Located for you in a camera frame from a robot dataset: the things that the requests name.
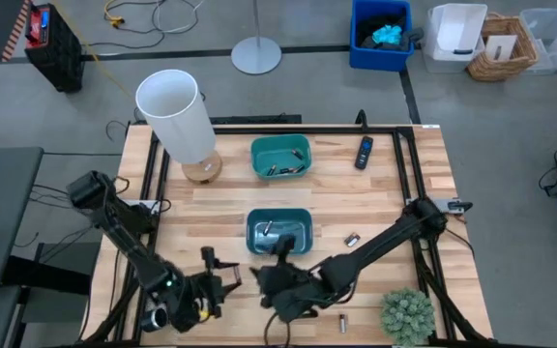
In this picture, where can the grey floor stand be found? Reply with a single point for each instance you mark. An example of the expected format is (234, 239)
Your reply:
(256, 55)

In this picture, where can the black power strip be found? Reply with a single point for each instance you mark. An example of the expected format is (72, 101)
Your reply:
(254, 119)

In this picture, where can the blue plastic crate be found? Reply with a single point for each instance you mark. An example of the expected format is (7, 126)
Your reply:
(380, 60)

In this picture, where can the black aluminium table frame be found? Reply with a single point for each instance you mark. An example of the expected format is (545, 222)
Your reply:
(331, 130)

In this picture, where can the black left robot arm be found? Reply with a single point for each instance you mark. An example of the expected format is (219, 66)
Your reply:
(124, 237)

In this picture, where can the white card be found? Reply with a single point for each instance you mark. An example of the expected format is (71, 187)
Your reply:
(501, 46)

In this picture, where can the white plastic bin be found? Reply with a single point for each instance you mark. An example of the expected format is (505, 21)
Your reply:
(457, 26)

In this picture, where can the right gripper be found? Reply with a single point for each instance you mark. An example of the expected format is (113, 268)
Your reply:
(298, 290)

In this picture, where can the red black tool case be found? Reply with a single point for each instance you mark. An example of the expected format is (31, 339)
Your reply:
(56, 53)

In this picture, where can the black cloth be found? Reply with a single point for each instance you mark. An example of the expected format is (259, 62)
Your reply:
(411, 36)

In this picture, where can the black desk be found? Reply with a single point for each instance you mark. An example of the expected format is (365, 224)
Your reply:
(3, 232)

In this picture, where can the green artificial plant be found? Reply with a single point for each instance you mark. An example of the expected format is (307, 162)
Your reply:
(407, 316)

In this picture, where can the turquoise cloth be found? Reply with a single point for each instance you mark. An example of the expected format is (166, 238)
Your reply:
(387, 35)

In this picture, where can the wicker basket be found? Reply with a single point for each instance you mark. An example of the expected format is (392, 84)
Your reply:
(525, 55)

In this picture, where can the white shade wooden base lamp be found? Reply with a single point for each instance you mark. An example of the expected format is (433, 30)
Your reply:
(172, 101)

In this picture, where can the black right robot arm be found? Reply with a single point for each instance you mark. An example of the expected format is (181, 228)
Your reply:
(380, 244)

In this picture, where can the teal plastic bin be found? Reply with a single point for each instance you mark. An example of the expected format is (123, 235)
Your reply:
(259, 241)
(264, 150)

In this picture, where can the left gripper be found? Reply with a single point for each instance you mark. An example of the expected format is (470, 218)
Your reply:
(208, 295)

